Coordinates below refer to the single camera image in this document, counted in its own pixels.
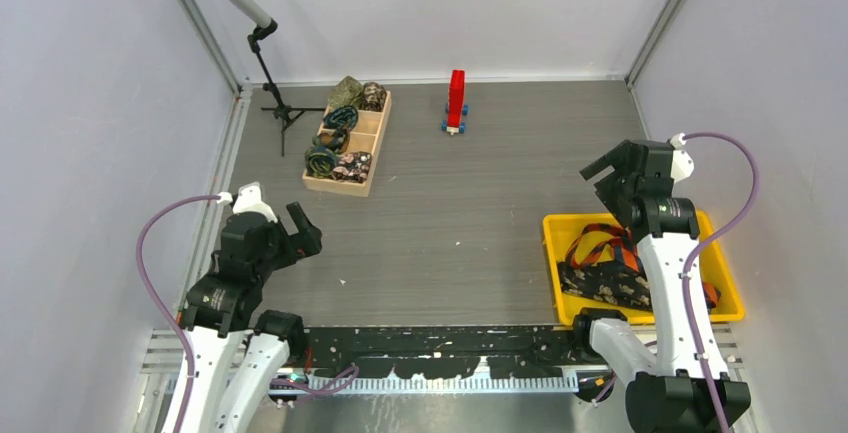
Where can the olive green rolled tie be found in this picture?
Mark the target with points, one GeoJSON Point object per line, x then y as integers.
{"type": "Point", "coordinates": [347, 92]}

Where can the yellow plastic bin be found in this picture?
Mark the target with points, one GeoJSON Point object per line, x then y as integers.
{"type": "Point", "coordinates": [560, 231]}

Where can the black microphone stand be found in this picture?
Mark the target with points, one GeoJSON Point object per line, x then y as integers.
{"type": "Point", "coordinates": [282, 111]}

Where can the orange navy striped tie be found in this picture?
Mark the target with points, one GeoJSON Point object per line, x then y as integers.
{"type": "Point", "coordinates": [601, 242]}

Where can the brown floral rolled tie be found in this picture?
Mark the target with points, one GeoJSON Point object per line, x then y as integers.
{"type": "Point", "coordinates": [374, 96]}

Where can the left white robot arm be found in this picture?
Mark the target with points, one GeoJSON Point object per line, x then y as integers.
{"type": "Point", "coordinates": [231, 354]}

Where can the red toy block car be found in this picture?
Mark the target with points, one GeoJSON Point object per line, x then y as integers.
{"type": "Point", "coordinates": [455, 108]}

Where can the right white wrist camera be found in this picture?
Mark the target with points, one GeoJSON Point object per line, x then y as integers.
{"type": "Point", "coordinates": [682, 165]}

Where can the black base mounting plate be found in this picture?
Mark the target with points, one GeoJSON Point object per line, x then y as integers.
{"type": "Point", "coordinates": [444, 352]}

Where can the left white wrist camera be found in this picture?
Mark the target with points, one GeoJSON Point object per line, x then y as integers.
{"type": "Point", "coordinates": [249, 199]}

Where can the dark green rolled tie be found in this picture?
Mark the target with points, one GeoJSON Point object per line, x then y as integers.
{"type": "Point", "coordinates": [336, 141]}

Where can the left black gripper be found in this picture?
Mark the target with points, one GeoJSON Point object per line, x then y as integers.
{"type": "Point", "coordinates": [298, 245]}

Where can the navy yellow rolled tie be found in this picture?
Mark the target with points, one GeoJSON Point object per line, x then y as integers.
{"type": "Point", "coordinates": [320, 161]}

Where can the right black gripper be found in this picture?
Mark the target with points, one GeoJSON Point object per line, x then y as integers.
{"type": "Point", "coordinates": [605, 187]}

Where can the black pink floral rolled tie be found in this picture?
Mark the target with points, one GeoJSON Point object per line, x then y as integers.
{"type": "Point", "coordinates": [353, 167]}

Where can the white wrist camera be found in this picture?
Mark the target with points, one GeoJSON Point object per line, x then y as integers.
{"type": "Point", "coordinates": [682, 165]}
{"type": "Point", "coordinates": [249, 199]}

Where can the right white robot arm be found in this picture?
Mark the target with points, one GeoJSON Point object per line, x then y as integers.
{"type": "Point", "coordinates": [683, 385]}

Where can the teal navy rolled tie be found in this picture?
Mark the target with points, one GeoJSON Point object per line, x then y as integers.
{"type": "Point", "coordinates": [345, 118]}

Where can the wooden compartment tray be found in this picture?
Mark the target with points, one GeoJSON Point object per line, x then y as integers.
{"type": "Point", "coordinates": [368, 136]}

